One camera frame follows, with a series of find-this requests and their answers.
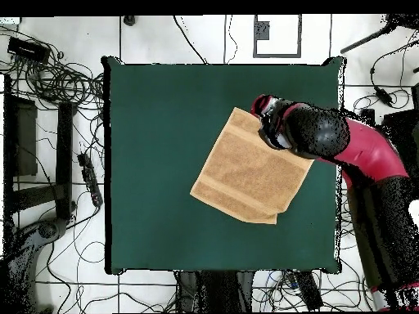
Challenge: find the tan terry towel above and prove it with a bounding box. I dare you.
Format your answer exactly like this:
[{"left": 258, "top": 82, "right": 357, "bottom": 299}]
[{"left": 189, "top": 106, "right": 315, "bottom": 226}]

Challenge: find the dark green table cloth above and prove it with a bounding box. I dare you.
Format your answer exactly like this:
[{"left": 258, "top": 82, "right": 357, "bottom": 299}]
[{"left": 101, "top": 56, "right": 347, "bottom": 275}]

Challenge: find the black power adapter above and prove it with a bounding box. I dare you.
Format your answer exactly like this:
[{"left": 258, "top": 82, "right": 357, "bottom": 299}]
[{"left": 374, "top": 86, "right": 394, "bottom": 107}]

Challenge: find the black tripod pole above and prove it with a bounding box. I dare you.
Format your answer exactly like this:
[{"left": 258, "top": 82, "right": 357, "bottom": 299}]
[{"left": 340, "top": 14, "right": 419, "bottom": 55}]

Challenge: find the black metal stand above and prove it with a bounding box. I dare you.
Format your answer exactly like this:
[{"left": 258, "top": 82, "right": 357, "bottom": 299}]
[
  {"left": 358, "top": 107, "right": 419, "bottom": 158},
  {"left": 2, "top": 74, "right": 78, "bottom": 223}
]

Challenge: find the black power strip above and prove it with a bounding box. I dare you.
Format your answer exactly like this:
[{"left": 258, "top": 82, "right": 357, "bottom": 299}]
[{"left": 77, "top": 152, "right": 104, "bottom": 208}]

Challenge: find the black rectangular floor box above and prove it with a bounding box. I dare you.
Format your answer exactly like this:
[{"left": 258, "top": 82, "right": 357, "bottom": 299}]
[{"left": 294, "top": 271, "right": 323, "bottom": 310}]

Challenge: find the dark grey stand base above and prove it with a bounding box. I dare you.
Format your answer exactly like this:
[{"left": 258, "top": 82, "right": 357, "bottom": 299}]
[{"left": 6, "top": 217, "right": 70, "bottom": 313}]

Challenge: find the grey square floor frame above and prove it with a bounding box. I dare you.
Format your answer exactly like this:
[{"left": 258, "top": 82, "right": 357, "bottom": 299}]
[{"left": 252, "top": 14, "right": 303, "bottom": 59}]

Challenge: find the thin black floor cable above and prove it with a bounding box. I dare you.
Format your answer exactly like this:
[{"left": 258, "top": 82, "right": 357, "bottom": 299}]
[{"left": 223, "top": 14, "right": 239, "bottom": 65}]

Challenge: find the black cable tangle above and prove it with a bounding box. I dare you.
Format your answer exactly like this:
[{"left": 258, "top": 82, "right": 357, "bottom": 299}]
[
  {"left": 340, "top": 87, "right": 413, "bottom": 114},
  {"left": 0, "top": 25, "right": 106, "bottom": 114}
]

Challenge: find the black network switch box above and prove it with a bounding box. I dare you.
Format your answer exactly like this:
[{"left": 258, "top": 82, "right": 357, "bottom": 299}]
[{"left": 7, "top": 36, "right": 52, "bottom": 64}]

